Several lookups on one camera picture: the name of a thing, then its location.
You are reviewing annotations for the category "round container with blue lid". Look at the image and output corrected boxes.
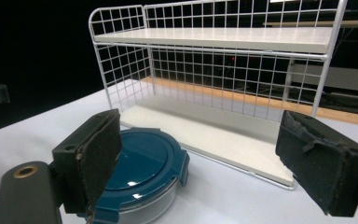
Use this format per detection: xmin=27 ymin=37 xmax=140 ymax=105
xmin=77 ymin=126 xmax=191 ymax=224

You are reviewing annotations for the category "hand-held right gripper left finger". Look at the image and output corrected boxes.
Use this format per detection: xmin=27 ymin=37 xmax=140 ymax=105
xmin=51 ymin=108 xmax=123 ymax=217

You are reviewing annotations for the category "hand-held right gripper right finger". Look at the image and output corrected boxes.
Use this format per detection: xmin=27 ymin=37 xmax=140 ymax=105
xmin=275 ymin=109 xmax=358 ymax=217

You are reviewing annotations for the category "white wire shelf rack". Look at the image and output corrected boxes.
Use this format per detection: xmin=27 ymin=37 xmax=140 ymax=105
xmin=88 ymin=0 xmax=349 ymax=191

